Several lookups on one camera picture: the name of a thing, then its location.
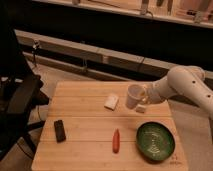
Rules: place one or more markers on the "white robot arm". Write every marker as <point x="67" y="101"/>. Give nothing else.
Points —
<point x="187" y="81"/>

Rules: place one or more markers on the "white ceramic cup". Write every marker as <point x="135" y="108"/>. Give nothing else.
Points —
<point x="135" y="93"/>

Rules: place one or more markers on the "green ceramic bowl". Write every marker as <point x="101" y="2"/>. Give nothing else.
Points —
<point x="155" y="141"/>

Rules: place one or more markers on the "black chair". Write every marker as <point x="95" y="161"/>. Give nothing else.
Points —
<point x="19" y="94"/>

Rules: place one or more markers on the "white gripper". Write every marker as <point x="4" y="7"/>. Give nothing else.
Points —
<point x="151" y="96"/>

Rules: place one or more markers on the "small white bottle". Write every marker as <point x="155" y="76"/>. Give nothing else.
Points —
<point x="140" y="108"/>

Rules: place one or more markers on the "black rectangular block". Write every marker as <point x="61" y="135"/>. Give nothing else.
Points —
<point x="59" y="131"/>

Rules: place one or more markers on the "white rectangular block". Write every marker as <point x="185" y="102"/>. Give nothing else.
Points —
<point x="111" y="101"/>

